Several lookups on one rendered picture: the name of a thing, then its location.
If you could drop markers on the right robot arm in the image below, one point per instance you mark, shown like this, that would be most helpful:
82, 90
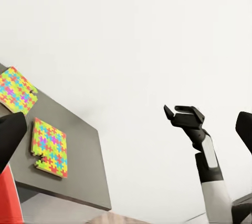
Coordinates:
219, 208

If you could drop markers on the desk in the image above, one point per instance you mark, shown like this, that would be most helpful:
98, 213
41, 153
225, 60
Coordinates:
47, 198

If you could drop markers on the jigsaw puzzle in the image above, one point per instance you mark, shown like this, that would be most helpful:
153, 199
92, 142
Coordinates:
15, 91
50, 143

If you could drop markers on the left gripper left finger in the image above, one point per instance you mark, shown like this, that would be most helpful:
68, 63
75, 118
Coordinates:
12, 130

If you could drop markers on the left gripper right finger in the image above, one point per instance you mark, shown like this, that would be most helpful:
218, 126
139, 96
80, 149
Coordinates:
244, 128

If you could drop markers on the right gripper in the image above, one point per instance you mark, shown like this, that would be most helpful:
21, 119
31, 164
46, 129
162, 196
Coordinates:
191, 124

